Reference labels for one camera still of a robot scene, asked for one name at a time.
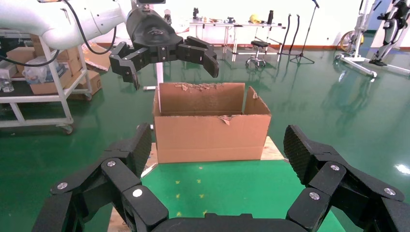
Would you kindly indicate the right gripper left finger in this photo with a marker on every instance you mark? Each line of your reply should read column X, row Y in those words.
column 118, row 179

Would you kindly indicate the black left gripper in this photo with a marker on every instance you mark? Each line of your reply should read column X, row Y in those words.
column 153, row 35

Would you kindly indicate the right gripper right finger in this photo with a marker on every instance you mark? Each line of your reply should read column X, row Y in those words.
column 339, row 182

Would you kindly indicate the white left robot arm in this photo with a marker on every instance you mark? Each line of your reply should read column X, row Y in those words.
column 64, row 22

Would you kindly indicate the flattened cardboard sheet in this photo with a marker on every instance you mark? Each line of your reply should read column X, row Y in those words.
column 99, row 57

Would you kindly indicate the cardboard box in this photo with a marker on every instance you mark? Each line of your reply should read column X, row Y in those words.
column 93, row 83
column 48, row 88
column 19, row 54
column 72, row 62

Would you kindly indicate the large open cardboard carton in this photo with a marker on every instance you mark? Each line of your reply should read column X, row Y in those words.
column 208, row 141

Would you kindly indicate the black round stool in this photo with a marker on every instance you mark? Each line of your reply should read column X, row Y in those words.
column 257, row 44

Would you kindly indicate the yellow object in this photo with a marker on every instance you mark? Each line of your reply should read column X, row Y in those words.
column 255, row 18

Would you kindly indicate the white wheeled shelf cart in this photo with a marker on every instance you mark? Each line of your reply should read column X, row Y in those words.
column 61, row 93

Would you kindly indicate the green table cloth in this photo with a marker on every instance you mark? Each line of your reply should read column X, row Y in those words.
column 224, row 185

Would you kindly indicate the black bottle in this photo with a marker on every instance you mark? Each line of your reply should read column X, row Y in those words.
column 270, row 16

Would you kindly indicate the clear plastic bag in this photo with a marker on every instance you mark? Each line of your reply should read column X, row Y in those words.
column 36, row 72

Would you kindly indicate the black tripod stand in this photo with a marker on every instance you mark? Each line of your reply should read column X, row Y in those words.
column 307, row 32

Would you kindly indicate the humanoid robot legs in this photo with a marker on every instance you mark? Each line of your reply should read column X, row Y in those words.
column 389, row 32

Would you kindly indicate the white metal support frame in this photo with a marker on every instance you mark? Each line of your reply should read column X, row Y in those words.
column 159, row 73

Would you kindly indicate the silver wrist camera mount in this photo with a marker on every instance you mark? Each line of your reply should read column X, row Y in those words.
column 149, row 2

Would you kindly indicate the white metal frame table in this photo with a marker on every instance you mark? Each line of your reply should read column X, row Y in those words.
column 237, row 25

